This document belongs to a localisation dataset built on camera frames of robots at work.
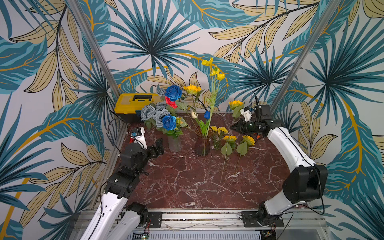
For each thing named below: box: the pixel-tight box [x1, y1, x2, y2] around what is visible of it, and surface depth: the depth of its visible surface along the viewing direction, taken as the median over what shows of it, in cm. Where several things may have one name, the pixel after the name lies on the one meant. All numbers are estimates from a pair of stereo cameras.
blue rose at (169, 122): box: [162, 114, 177, 131], surface depth 58 cm
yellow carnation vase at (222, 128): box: [217, 126, 229, 135], surface depth 106 cm
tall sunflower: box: [228, 100, 245, 119], surface depth 83 cm
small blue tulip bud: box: [204, 110, 211, 120], surface depth 81 cm
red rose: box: [164, 96, 178, 109], surface depth 73 cm
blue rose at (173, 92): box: [164, 85, 183, 102], surface depth 67 cm
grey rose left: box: [140, 105, 157, 122], surface depth 73 cm
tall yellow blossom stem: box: [201, 57, 226, 137], surface depth 75 cm
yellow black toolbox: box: [114, 93, 163, 124], surface depth 103 cm
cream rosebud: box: [191, 111, 199, 119], surface depth 81 cm
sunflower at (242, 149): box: [235, 134, 256, 175], surface depth 99 cm
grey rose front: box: [153, 108, 171, 128], surface depth 72 cm
